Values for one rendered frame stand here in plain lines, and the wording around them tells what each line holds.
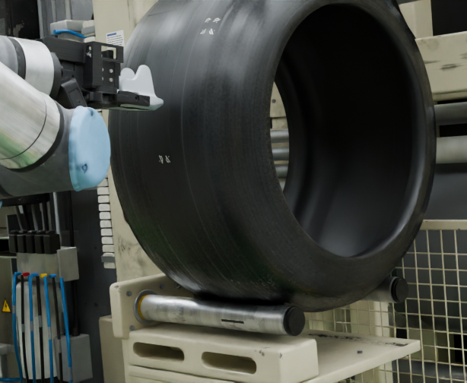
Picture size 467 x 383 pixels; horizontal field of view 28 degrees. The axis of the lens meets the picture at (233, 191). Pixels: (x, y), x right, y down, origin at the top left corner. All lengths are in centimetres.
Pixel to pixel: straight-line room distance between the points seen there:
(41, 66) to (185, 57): 26
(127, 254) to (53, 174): 77
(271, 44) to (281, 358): 46
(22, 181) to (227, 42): 42
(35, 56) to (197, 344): 57
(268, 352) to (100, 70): 49
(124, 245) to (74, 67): 60
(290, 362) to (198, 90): 43
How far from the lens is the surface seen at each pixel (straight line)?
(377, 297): 168
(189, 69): 137
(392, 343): 171
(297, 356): 146
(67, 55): 127
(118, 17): 178
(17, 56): 119
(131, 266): 179
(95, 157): 106
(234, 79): 134
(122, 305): 166
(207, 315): 155
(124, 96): 128
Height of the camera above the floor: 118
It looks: 3 degrees down
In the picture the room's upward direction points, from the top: 5 degrees counter-clockwise
